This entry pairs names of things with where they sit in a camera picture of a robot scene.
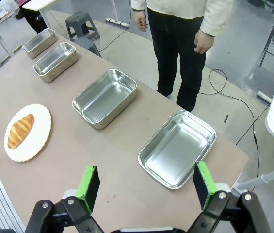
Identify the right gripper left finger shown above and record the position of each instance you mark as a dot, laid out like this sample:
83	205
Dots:
88	187

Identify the white power strip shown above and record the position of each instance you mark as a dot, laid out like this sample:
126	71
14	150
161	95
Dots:
264	96
117	22

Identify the deep steel container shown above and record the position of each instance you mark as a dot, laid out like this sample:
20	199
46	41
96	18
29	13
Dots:
54	60

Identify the person in cream shirt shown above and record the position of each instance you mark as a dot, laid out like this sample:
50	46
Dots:
175	48

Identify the person's left forearm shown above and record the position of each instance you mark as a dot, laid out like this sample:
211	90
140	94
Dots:
218	17

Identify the small steel container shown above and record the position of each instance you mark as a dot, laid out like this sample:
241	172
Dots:
38	41

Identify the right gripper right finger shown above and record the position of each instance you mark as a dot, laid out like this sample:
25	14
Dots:
204	184

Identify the grey plastic stool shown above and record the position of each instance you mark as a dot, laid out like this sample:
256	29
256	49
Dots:
82	24
85	43

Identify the black tape strip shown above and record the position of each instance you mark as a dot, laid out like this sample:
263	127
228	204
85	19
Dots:
226	118

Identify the background person in pink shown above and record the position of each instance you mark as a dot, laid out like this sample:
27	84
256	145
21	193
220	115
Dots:
31	19

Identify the white background desk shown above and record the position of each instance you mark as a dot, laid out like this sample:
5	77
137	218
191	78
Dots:
39	3

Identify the medium steel container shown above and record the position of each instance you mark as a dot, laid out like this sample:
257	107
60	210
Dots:
105	97

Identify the wide shallow steel tray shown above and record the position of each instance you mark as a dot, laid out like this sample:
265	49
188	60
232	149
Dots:
175	150

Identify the white scalloped plate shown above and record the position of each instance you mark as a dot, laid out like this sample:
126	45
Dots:
37	136

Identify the person's right hand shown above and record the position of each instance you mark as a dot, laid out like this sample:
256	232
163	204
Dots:
140	21

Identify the person's right forearm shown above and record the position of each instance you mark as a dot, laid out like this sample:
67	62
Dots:
139	3

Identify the black wrist band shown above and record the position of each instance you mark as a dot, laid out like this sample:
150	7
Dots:
138	10

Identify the person's left hand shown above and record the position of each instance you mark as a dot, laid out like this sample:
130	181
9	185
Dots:
203	42

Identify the golden croissant bread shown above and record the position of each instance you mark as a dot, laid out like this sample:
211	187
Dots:
20	131

